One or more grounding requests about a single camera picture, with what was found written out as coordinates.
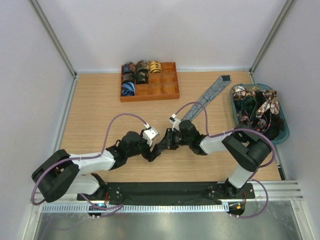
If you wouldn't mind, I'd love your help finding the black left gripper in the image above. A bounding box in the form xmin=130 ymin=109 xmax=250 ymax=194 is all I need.
xmin=126 ymin=129 xmax=161 ymax=161

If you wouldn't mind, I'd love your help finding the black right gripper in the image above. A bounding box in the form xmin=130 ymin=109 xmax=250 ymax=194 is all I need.
xmin=158 ymin=127 xmax=192 ymax=150

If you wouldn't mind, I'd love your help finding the grey floral tie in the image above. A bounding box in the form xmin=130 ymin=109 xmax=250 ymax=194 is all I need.
xmin=182 ymin=75 xmax=232 ymax=121

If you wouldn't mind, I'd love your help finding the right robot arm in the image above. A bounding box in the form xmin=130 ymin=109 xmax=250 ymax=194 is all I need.
xmin=158 ymin=120 xmax=275 ymax=198

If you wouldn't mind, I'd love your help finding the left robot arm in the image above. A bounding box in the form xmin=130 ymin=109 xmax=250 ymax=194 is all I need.
xmin=31 ymin=127 xmax=159 ymax=203

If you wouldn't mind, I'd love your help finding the blue striped rolled tie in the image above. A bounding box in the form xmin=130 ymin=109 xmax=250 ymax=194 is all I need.
xmin=121 ymin=81 xmax=136 ymax=97

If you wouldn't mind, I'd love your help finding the orange compartment tray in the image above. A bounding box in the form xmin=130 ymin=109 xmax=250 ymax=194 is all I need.
xmin=119 ymin=61 xmax=180 ymax=103

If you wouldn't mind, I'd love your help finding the dark brown rolled tie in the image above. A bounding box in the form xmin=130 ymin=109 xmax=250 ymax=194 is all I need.
xmin=122 ymin=72 xmax=135 ymax=83

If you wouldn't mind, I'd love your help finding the dark green tie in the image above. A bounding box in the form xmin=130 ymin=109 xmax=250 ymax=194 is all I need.
xmin=234 ymin=96 xmax=257 ymax=114

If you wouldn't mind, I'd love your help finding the dark camouflage rolled tie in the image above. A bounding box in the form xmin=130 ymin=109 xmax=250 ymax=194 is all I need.
xmin=135 ymin=71 xmax=149 ymax=85

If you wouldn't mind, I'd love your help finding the navy orange rolled tie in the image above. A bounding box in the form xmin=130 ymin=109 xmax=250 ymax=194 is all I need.
xmin=122 ymin=62 xmax=136 ymax=74

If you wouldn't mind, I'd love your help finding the yellow black rolled tie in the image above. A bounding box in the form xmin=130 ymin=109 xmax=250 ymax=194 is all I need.
xmin=148 ymin=60 xmax=162 ymax=73

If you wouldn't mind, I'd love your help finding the brown blue rolled tie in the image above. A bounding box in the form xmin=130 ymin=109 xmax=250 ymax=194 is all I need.
xmin=135 ymin=60 xmax=149 ymax=73

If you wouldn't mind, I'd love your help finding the dark navy floral tie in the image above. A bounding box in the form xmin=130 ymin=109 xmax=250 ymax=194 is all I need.
xmin=237 ymin=109 xmax=272 ymax=140

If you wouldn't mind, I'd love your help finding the brown blue floral tie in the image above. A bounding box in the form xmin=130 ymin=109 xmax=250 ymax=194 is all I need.
xmin=255 ymin=90 xmax=280 ymax=118

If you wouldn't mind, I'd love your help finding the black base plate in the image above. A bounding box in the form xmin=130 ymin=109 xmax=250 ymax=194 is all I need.
xmin=87 ymin=181 xmax=256 ymax=206

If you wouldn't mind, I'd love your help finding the white slotted cable duct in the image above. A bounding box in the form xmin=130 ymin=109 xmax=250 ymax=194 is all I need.
xmin=42 ymin=202 xmax=229 ymax=214

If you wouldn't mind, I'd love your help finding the aluminium frame rail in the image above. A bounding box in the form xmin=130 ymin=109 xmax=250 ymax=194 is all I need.
xmin=31 ymin=181 xmax=305 ymax=203

